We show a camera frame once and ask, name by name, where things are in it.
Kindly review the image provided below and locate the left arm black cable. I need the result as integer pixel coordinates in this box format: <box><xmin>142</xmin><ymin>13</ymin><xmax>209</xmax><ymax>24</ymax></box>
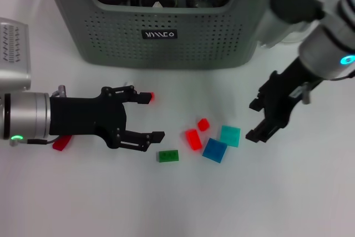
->
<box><xmin>9</xmin><ymin>136</ymin><xmax>60</xmax><ymax>147</ymax></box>

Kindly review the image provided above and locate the green toy brick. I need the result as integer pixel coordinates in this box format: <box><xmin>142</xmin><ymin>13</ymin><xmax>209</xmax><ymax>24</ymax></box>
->
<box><xmin>156</xmin><ymin>149</ymin><xmax>180</xmax><ymax>163</ymax></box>

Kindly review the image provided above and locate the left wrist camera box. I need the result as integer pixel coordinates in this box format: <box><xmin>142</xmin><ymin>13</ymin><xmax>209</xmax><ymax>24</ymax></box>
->
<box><xmin>0</xmin><ymin>17</ymin><xmax>32</xmax><ymax>93</ymax></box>

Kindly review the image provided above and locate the grey-green perforated storage bin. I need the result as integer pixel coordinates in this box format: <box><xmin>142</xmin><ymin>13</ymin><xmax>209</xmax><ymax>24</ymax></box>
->
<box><xmin>41</xmin><ymin>0</ymin><xmax>278</xmax><ymax>70</ymax></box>

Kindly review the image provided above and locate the teal square toy plate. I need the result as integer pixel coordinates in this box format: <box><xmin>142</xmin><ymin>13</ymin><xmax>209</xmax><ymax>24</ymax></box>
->
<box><xmin>220</xmin><ymin>125</ymin><xmax>241</xmax><ymax>148</ymax></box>

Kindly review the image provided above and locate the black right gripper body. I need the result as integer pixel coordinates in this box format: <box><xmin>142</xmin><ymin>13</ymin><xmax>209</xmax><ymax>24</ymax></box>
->
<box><xmin>257</xmin><ymin>59</ymin><xmax>323</xmax><ymax>128</ymax></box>

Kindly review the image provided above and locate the blue square toy plate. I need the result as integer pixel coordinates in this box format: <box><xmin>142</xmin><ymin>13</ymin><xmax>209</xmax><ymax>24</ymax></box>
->
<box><xmin>201</xmin><ymin>138</ymin><xmax>228</xmax><ymax>163</ymax></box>

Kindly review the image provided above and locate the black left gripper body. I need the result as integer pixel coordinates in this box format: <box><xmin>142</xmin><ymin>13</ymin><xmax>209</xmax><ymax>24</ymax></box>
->
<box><xmin>49</xmin><ymin>87</ymin><xmax>129</xmax><ymax>150</ymax></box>

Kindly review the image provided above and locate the red slope toy brick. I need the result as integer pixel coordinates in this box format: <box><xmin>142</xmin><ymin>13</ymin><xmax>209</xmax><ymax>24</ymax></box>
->
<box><xmin>185</xmin><ymin>128</ymin><xmax>202</xmax><ymax>151</ymax></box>

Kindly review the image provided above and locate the dark red curved toy brick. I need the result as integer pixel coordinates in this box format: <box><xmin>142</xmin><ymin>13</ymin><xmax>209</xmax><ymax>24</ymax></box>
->
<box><xmin>52</xmin><ymin>135</ymin><xmax>73</xmax><ymax>152</ymax></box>

